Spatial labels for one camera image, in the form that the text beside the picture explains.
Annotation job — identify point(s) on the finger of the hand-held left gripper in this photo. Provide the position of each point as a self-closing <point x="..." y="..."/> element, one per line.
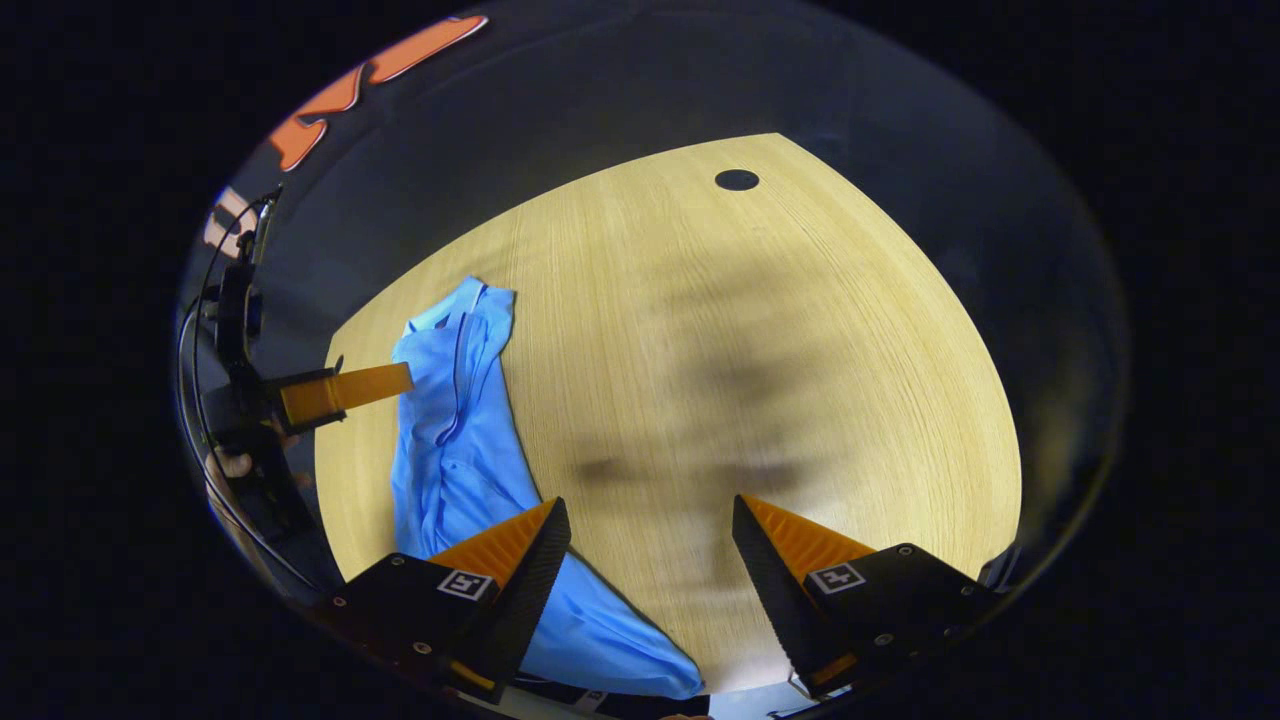
<point x="350" y="392"/>

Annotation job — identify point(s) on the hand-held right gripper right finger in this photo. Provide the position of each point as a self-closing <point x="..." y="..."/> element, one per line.
<point x="775" y="590"/>

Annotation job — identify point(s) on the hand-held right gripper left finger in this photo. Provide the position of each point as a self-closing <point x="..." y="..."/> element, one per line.
<point x="525" y="590"/>

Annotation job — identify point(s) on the light blue T-shirt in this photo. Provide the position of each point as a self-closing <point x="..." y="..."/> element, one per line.
<point x="450" y="470"/>

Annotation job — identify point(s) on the black backdrop cloth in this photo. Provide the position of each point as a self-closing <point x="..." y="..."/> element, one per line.
<point x="600" y="90"/>

